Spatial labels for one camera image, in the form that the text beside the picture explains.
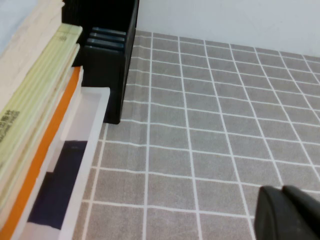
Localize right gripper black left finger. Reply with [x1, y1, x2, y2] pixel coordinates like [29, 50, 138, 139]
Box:
[254, 185, 316, 240]

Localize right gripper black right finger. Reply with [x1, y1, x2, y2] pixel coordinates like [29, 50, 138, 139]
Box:
[282, 184, 320, 240]

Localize white car suspension book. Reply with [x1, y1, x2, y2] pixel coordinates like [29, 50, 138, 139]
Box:
[0, 0, 64, 101]

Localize black perforated book stand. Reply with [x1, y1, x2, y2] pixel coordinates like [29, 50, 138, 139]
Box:
[61, 0, 140, 125]

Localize orange cover book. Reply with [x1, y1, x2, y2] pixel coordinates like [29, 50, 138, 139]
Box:
[0, 65, 85, 240]

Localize dark robotics book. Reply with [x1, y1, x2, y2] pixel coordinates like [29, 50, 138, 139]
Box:
[0, 24, 84, 208]

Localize grey checked tablecloth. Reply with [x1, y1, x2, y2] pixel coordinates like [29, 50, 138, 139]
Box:
[72, 30, 320, 240]

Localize translucent white plastic tray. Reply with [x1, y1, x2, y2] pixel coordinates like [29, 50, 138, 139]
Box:
[9, 86, 111, 240]

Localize navy blue flat item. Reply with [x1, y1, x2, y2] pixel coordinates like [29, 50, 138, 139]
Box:
[26, 139, 89, 231]

